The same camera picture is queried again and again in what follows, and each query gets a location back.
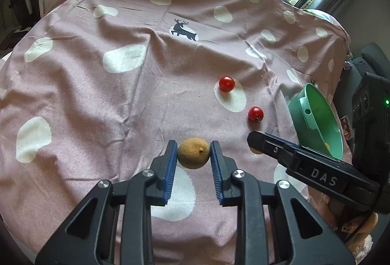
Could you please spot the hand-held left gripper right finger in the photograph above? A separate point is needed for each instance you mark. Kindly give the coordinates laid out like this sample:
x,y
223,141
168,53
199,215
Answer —
x,y
217,173

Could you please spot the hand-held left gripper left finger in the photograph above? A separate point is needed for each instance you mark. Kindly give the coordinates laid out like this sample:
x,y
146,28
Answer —
x,y
170,173

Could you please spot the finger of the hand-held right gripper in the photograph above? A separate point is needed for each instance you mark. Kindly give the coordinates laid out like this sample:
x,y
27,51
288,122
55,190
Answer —
x,y
268,146

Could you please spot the tan longan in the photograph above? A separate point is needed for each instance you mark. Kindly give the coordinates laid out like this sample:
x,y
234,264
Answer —
x,y
256,150
193,153

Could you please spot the green plastic bowl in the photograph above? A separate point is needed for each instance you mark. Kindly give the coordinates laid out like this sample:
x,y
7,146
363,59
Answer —
x,y
320,125

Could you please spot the red cherry tomato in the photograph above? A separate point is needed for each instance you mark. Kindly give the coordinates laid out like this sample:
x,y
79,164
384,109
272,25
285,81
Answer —
x,y
255,114
227,84

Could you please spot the tan plush item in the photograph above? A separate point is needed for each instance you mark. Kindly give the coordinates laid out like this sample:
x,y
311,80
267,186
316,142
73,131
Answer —
x,y
362,228

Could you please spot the pink polka dot blanket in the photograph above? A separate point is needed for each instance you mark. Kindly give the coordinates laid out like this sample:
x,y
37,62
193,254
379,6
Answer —
x,y
91,100

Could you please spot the dark grey armchair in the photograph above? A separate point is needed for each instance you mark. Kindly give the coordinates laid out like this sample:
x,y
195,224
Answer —
x,y
370,55

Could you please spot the pale green cloth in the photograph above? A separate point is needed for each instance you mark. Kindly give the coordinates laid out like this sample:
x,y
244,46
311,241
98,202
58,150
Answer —
x,y
318,13

